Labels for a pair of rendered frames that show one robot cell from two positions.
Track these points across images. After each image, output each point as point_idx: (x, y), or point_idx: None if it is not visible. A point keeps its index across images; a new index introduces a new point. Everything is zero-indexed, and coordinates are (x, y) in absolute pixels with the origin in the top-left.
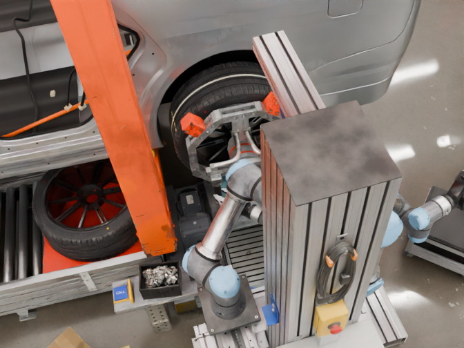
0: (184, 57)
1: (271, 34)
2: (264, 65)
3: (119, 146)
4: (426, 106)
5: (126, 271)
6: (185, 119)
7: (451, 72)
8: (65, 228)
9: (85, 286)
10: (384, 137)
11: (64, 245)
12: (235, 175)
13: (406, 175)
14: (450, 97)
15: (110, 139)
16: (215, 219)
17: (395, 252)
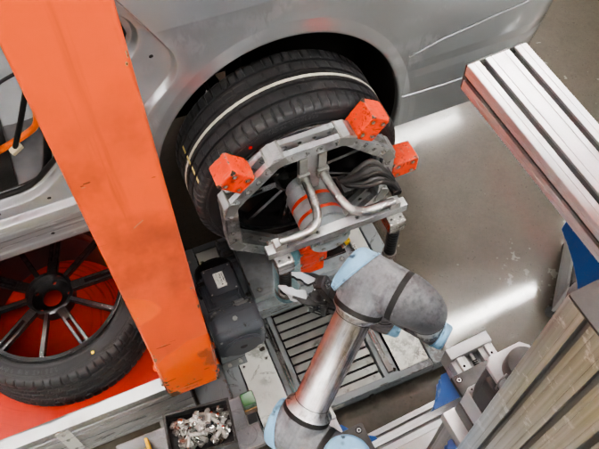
0: (207, 57)
1: (504, 53)
2: (511, 130)
3: (132, 254)
4: None
5: (131, 413)
6: (218, 166)
7: (563, 19)
8: (17, 361)
9: (65, 447)
10: (485, 129)
11: (20, 389)
12: (354, 281)
13: (527, 186)
14: (568, 58)
15: (114, 247)
16: (318, 357)
17: (533, 312)
